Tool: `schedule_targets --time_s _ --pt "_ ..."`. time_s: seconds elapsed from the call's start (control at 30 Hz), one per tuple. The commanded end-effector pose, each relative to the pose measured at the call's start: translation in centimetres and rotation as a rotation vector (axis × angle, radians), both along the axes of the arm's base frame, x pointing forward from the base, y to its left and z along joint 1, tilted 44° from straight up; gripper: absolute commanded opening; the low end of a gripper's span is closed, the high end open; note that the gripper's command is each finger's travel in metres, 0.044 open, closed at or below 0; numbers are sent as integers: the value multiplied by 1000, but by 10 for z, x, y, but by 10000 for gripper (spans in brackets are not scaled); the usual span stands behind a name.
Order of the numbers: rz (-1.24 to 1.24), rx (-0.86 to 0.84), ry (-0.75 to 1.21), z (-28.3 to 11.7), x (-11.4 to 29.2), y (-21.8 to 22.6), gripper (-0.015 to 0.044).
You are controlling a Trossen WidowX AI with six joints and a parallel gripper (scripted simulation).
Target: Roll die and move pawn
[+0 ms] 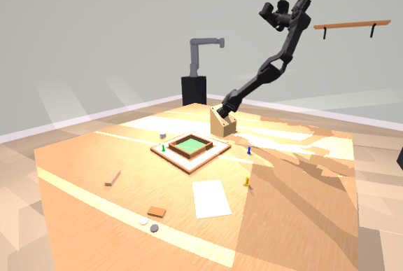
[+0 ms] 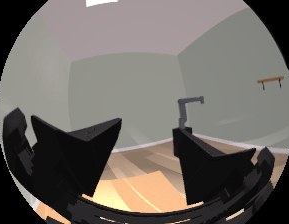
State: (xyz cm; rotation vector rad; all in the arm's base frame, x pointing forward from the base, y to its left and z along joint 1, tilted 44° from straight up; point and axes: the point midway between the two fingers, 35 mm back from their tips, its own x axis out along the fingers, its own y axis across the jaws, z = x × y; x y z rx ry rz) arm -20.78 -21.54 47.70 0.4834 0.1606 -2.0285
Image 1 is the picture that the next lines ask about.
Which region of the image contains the yellow game pawn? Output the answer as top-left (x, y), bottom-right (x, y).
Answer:
top-left (245, 176), bottom-right (250, 187)

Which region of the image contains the white sheet of paper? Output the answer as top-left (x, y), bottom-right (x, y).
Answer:
top-left (192, 180), bottom-right (231, 219)

